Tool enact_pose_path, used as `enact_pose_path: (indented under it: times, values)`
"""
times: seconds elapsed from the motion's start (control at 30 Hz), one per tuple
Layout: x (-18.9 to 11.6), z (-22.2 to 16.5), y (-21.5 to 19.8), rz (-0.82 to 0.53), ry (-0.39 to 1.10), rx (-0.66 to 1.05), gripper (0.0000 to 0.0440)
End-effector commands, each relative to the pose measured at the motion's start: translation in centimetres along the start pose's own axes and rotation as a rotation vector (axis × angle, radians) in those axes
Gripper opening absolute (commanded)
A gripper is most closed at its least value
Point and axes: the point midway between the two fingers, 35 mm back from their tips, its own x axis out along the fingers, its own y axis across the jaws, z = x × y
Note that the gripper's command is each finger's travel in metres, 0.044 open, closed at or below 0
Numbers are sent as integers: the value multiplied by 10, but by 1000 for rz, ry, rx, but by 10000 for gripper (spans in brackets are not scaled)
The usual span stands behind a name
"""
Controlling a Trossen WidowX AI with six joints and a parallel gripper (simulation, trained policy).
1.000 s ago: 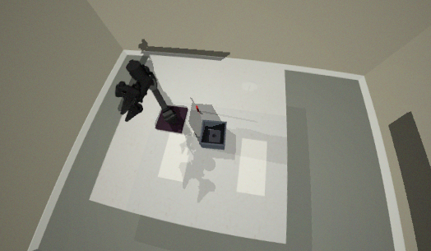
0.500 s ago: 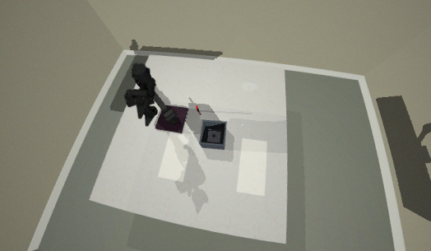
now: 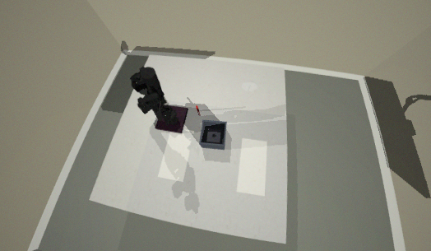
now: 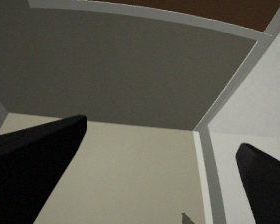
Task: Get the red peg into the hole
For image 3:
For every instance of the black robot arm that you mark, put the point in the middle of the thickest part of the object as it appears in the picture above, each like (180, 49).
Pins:
(143, 82)

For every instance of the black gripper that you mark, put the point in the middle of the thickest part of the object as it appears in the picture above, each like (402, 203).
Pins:
(156, 101)

